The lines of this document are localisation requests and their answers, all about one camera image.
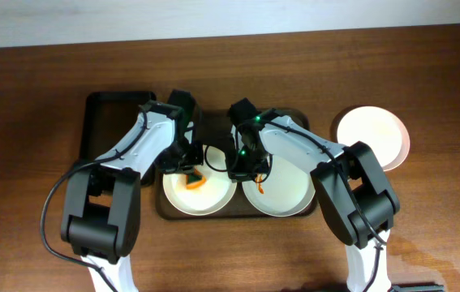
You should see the green and orange sponge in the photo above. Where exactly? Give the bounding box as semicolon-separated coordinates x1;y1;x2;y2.
185;169;207;190

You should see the white plate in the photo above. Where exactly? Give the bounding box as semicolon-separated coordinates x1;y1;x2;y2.
162;162;237;216

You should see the pale green plate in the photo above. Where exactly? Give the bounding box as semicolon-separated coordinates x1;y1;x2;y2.
242;156;316;217

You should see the cream plate top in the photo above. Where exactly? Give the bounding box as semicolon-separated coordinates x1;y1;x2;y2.
335;105;411;171

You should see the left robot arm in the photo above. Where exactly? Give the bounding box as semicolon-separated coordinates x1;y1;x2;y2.
61;90;202;291

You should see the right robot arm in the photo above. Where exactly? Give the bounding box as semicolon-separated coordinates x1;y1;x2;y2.
226;98;400;291

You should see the large brown serving tray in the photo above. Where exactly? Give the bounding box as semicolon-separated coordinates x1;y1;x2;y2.
154;108;319;221

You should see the small black tray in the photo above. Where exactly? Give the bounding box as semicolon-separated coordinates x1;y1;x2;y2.
78;91;156;162

